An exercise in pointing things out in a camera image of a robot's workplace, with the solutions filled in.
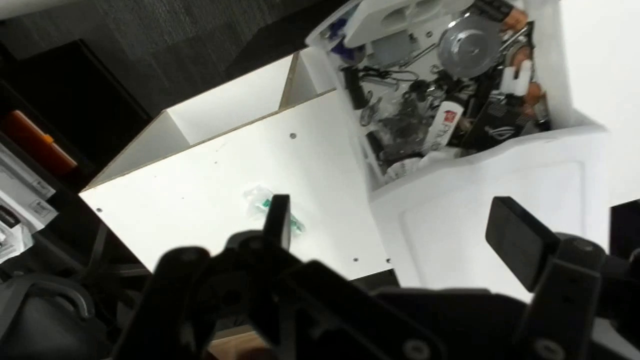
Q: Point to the stack of white papers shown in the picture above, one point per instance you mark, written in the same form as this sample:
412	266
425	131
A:
17	192

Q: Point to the black backpack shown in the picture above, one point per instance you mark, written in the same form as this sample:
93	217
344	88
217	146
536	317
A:
47	312

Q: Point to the white shelf cabinet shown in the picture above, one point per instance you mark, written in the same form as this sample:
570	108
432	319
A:
212	180

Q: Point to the round metal disc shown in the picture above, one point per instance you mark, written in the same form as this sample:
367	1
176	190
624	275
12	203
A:
468	46

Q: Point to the clear drawer full of clutter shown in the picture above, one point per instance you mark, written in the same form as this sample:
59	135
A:
401	112

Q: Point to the white tube with red label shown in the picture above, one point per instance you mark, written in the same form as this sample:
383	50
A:
442	125

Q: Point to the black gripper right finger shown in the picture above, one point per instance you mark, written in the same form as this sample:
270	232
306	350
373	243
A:
523	240

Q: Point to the black and copper battery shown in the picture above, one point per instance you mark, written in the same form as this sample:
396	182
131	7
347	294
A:
512	17

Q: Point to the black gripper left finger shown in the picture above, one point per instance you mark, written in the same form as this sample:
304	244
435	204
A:
279	217

